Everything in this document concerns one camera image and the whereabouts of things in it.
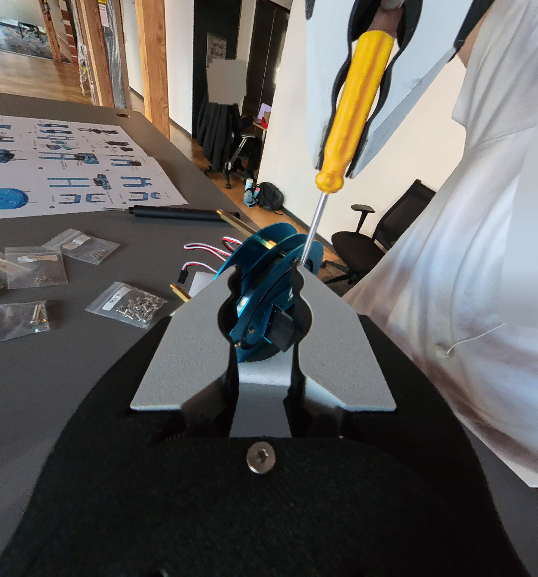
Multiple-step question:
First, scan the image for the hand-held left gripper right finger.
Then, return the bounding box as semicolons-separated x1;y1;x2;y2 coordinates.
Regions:
288;265;397;438

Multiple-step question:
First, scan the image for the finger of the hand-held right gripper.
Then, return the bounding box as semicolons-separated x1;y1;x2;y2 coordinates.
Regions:
305;0;364;171
346;0;473;178

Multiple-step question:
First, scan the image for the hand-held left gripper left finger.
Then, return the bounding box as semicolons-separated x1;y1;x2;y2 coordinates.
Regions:
130;266;241;438

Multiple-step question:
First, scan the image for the yellow handled screwdriver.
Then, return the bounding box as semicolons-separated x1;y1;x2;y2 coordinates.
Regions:
296;31;395;267

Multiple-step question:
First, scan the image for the blue round servo base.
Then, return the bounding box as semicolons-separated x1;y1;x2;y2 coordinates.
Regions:
170;208;324;363

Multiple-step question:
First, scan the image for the dark grey desk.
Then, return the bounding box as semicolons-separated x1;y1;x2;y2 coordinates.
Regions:
0;90;538;577

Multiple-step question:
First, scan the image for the person's right hand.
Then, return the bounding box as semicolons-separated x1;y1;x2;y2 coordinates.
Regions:
372;8;402;33

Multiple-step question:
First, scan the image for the clear bag of short screws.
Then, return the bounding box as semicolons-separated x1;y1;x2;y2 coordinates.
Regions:
85;282;168;329

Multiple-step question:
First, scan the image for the black mesh office chair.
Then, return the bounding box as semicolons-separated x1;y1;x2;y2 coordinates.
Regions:
330;179;436;287

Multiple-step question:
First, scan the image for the black swivel chair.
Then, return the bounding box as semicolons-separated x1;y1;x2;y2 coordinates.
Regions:
204;133;263;190

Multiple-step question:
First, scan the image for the black precision screwdriver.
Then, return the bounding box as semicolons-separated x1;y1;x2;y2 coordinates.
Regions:
103;205;241;222

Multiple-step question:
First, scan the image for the clear bag of tiny nuts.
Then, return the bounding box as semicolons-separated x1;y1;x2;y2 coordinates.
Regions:
43;228;121;262

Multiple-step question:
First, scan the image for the black backpack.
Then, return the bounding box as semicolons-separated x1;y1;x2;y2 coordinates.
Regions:
254;182;285;212

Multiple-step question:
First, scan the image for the wooden pillar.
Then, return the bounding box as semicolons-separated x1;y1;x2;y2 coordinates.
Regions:
135;0;170;138
77;0;116;108

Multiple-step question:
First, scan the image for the clear bag of few screws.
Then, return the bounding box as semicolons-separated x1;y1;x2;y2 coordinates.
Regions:
5;246;69;289

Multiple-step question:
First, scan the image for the clear bag of long screws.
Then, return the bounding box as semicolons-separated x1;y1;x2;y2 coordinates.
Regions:
0;301;51;347

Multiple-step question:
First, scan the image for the printed instruction sheet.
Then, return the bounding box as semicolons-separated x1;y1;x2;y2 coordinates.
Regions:
0;114;189;221

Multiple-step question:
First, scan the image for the red white servo cable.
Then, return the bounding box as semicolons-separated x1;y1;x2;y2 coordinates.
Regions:
178;236;251;285

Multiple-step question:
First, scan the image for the white cord with bead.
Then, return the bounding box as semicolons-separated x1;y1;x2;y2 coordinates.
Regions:
433;322;506;360

